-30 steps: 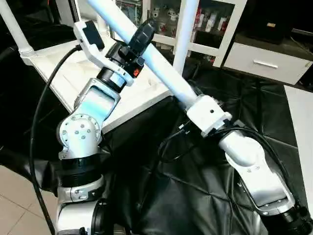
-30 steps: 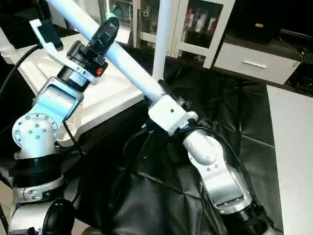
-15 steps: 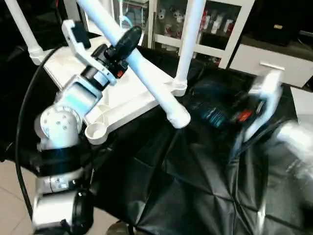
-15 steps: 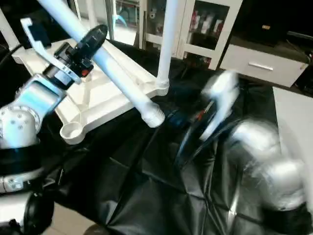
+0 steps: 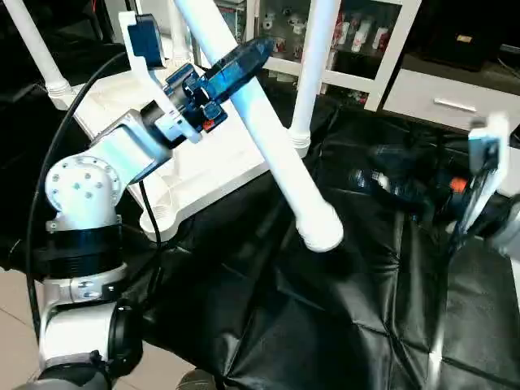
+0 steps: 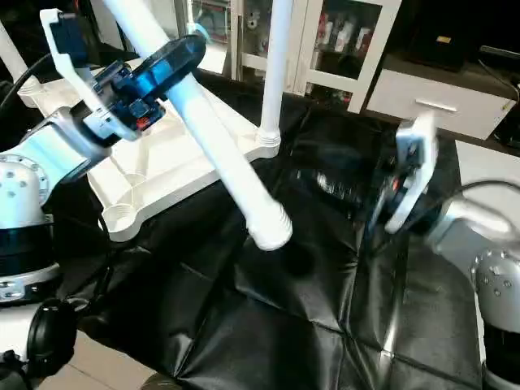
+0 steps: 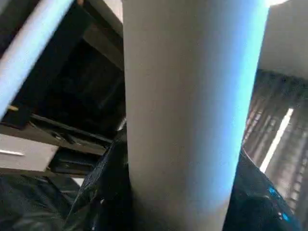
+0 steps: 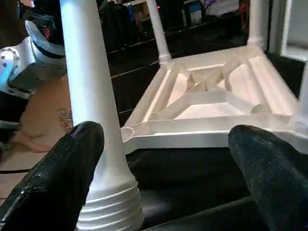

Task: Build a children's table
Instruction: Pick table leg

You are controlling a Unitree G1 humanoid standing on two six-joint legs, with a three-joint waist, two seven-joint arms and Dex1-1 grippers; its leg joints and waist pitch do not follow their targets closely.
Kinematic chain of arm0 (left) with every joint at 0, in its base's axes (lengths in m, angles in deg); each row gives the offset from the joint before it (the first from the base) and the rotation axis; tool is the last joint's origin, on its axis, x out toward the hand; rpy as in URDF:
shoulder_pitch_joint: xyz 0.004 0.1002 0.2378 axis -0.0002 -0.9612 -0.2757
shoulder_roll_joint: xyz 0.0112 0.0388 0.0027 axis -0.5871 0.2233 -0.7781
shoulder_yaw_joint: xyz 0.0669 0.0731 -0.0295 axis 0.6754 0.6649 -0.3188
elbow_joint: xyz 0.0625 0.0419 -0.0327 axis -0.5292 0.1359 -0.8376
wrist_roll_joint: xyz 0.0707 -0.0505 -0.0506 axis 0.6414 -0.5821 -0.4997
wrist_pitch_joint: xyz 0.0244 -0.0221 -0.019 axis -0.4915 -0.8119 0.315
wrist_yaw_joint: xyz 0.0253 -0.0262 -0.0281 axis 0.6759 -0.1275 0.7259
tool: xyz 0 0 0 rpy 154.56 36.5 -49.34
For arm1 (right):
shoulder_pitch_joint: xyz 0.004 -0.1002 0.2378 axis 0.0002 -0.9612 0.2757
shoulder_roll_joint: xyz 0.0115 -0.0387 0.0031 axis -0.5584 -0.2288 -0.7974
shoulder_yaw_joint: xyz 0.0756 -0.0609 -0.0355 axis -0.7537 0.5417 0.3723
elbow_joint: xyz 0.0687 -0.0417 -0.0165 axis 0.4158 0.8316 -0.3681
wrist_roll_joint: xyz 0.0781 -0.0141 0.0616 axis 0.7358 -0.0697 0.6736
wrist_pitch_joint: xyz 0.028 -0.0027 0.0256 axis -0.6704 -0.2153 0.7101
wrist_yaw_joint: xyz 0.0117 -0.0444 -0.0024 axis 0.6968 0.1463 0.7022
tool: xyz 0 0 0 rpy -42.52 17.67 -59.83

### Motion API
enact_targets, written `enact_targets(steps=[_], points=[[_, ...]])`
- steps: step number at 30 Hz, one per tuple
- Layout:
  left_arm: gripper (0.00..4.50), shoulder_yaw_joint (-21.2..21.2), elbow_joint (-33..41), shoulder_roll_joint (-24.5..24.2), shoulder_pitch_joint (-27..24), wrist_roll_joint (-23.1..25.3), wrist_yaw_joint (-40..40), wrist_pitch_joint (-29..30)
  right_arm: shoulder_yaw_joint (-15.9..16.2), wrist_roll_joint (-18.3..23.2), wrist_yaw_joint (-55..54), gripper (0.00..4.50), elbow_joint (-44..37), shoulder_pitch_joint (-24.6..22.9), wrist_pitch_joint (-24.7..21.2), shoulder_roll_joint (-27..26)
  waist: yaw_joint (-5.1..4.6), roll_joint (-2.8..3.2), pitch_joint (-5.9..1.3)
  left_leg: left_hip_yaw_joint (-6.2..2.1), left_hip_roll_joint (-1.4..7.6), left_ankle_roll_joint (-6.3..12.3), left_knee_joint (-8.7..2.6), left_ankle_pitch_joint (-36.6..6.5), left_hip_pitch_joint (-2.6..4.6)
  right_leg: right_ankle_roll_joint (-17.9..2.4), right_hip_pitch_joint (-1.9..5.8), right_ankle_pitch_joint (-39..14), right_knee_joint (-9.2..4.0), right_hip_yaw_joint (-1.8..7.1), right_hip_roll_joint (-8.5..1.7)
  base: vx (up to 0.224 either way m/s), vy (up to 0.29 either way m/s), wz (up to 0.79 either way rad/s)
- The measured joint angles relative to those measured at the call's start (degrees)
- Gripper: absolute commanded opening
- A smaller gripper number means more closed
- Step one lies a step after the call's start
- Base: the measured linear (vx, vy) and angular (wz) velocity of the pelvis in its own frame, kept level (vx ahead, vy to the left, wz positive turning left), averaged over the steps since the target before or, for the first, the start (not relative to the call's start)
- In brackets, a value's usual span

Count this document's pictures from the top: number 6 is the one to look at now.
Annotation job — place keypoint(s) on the white plastic table leg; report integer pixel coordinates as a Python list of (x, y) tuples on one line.
[(12, 53), (211, 138), (276, 73)]

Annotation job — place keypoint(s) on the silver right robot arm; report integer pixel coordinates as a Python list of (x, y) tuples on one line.
[(479, 252)]

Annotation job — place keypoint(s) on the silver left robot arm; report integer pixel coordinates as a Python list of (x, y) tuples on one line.
[(32, 187)]

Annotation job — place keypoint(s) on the white plastic table top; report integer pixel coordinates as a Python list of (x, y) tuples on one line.
[(171, 154)]

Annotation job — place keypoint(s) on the white drawer unit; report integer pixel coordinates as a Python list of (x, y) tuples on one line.
[(439, 101)]

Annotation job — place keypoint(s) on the white glass-door cabinet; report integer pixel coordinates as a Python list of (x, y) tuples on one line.
[(341, 41)]

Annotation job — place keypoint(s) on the black work mat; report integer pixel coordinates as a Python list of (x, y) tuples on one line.
[(268, 325)]

